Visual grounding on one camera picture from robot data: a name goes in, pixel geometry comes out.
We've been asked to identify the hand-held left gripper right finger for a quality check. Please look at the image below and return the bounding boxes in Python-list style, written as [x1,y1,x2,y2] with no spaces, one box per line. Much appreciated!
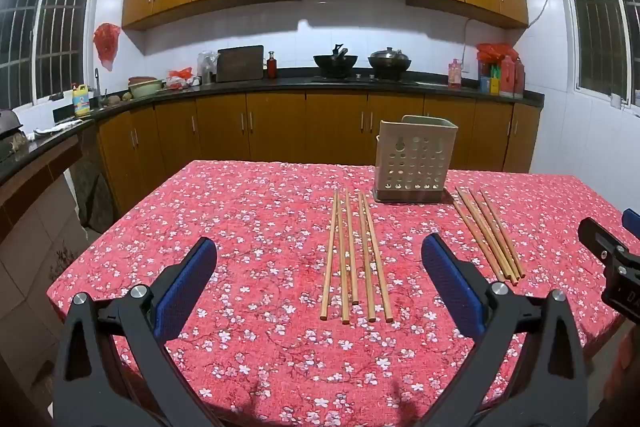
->
[421,233,588,427]

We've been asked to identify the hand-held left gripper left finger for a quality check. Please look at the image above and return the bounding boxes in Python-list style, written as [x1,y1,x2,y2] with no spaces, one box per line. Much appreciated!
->
[50,236,236,427]

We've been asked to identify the beige perforated chopstick holder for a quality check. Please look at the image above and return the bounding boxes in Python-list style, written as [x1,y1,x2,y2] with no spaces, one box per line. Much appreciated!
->
[372,115,459,204]

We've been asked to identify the red floral tablecloth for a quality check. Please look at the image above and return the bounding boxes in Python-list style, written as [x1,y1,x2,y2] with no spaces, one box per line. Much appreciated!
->
[46,159,640,427]

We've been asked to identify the dark sack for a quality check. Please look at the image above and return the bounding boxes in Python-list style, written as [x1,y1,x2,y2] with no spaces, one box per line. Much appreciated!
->
[72,157,108,228]

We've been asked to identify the red oil bottles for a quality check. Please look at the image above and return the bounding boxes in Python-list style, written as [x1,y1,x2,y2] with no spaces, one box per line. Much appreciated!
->
[500,56,526,98]

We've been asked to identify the green and yellow package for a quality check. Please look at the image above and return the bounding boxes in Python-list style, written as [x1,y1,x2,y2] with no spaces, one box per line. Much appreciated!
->
[479,62,501,95]

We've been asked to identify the barred window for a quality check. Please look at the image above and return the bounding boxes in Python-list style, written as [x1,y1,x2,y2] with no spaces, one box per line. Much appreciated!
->
[0,0,103,110]
[552,0,640,115]

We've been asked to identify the green plastic basin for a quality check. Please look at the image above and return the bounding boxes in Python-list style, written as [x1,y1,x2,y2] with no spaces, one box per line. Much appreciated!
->
[127,77,166,98]

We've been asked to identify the white cloth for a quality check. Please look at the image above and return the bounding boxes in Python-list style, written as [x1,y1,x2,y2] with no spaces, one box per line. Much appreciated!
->
[32,119,83,138]

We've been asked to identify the red and white plastic bag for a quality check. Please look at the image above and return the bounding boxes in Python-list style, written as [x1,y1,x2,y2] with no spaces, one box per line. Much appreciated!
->
[166,67,198,88]

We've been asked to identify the yellow detergent bottle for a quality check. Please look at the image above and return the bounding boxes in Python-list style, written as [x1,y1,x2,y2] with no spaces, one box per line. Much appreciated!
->
[72,83,92,116]

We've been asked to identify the clear plastic bag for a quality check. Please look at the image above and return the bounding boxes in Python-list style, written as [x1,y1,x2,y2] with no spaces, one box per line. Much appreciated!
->
[197,51,219,85]

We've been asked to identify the gas stove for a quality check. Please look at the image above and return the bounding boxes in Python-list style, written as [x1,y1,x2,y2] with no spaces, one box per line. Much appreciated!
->
[310,74,418,86]

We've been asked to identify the dark cutting board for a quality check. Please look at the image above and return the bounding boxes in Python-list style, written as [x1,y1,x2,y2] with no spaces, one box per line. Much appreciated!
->
[216,45,265,83]

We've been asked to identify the lidded cooking pot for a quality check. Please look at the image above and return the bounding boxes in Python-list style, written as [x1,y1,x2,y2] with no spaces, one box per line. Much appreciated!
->
[368,47,412,80]

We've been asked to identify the black kitchen countertop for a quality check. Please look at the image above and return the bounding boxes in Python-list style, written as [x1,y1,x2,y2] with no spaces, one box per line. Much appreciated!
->
[0,69,546,188]

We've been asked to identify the dark pot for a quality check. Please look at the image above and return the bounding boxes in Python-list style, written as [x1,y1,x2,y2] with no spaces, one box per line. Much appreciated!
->
[0,109,25,158]

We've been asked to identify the black wok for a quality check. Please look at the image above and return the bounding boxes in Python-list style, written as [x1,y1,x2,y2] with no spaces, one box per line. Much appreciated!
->
[313,43,359,78]

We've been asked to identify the hanging red plastic bag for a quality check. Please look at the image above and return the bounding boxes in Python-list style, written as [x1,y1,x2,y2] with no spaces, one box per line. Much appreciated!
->
[93,23,122,71]

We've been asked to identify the white wall cable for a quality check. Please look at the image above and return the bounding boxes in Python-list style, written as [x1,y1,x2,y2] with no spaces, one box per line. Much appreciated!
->
[462,0,558,72]

